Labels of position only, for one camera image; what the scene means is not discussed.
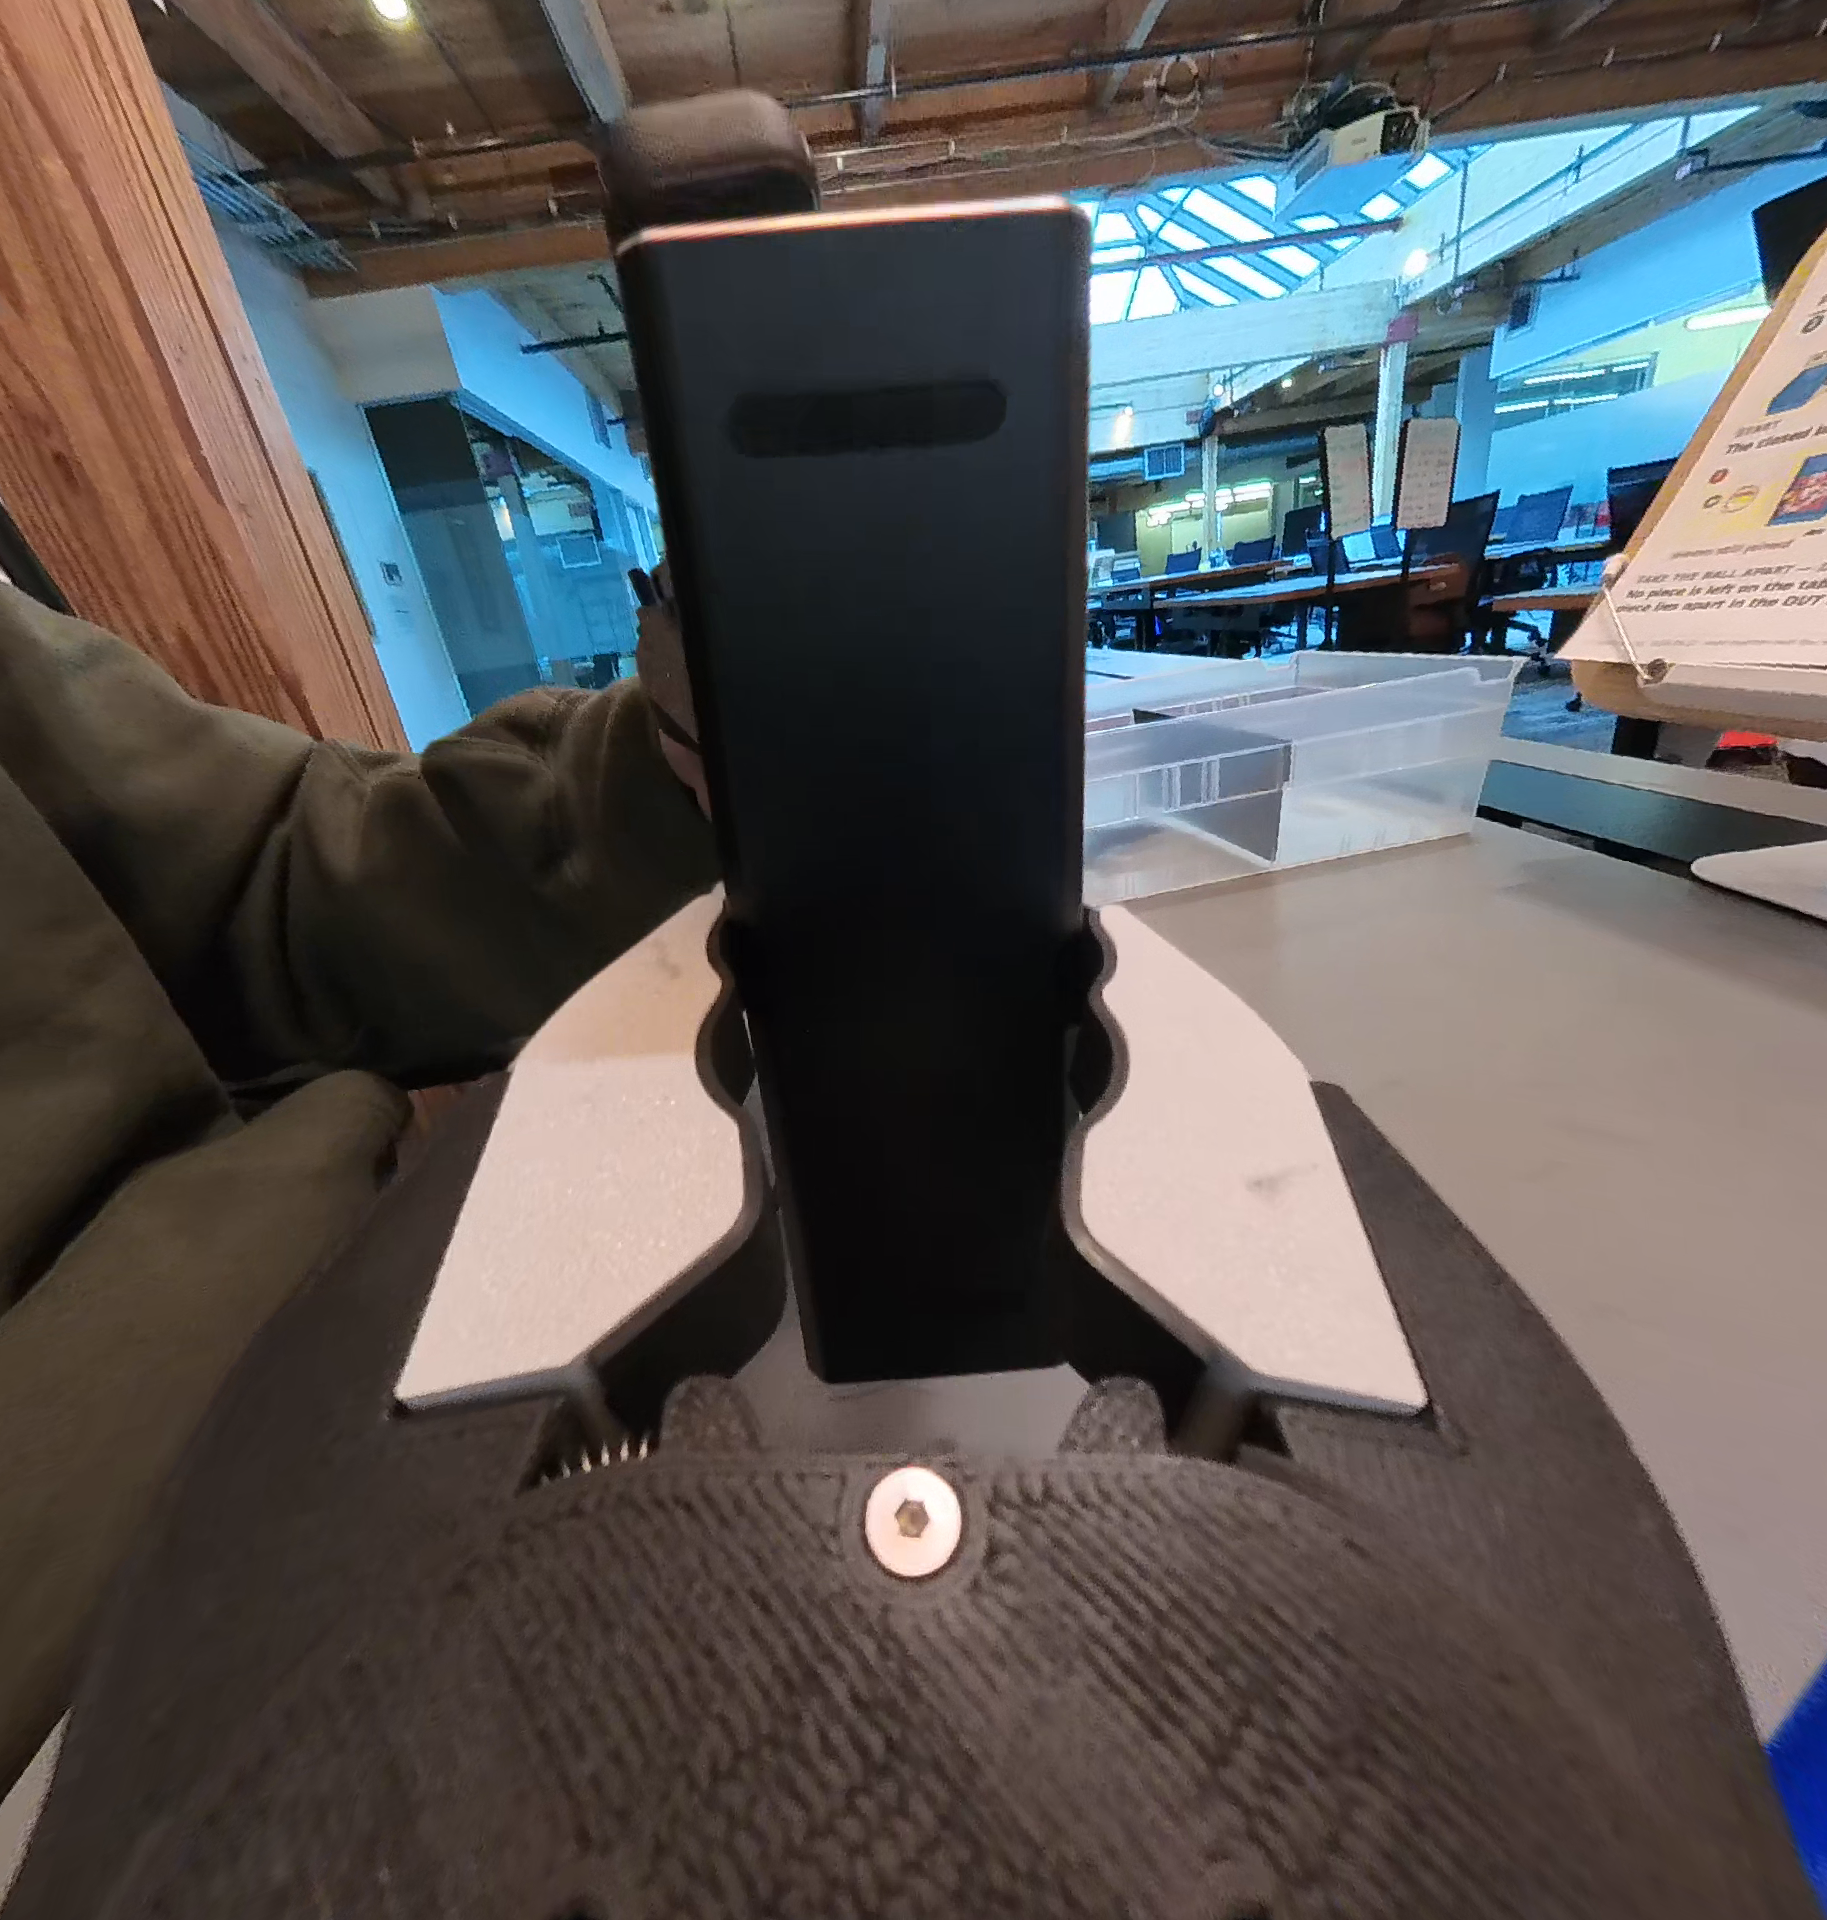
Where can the wooden pillar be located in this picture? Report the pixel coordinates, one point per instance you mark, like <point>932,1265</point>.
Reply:
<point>134,375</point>

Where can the black rectangular box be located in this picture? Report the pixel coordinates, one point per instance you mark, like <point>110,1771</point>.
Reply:
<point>883,749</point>

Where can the person's green jacket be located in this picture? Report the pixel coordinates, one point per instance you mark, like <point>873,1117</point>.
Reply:
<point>58,975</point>

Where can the person's left hand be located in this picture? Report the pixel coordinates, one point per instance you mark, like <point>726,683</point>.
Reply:
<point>682,705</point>

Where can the black monitor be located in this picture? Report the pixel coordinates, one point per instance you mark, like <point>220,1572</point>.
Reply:
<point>1805,223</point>

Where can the white board stand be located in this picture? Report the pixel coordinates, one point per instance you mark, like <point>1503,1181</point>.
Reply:
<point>1805,886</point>

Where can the grey desk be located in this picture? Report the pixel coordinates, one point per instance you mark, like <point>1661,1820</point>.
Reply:
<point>1604,1125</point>

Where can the clear plastic bin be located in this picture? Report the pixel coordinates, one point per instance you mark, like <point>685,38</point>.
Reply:
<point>1378,781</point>

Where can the black table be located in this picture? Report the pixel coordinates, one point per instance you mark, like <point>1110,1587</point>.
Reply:
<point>1604,817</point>

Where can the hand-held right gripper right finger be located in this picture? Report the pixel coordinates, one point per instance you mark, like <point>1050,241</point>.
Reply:
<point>1227,1199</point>

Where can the white standing board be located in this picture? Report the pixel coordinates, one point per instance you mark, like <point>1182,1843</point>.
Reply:
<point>1346,481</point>
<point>1426,472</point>

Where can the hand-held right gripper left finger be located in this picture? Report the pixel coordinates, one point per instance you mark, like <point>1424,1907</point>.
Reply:
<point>584,1199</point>

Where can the black office chair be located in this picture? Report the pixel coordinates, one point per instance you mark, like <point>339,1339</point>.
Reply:
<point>1466,564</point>

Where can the ceiling projector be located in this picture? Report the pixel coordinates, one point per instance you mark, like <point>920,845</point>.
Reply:
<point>1357,135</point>

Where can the printed instruction board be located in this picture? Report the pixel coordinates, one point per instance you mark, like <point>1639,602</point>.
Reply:
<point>1768,495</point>

